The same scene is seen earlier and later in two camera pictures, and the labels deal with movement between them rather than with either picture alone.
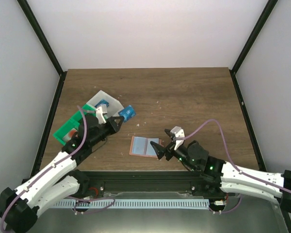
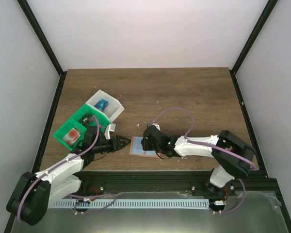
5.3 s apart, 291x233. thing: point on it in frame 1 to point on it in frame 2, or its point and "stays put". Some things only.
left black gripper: x=116 y=128 to x=119 y=146
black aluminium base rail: x=116 y=181 stays put
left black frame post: x=35 y=23 stays put
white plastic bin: x=114 y=107 stays put
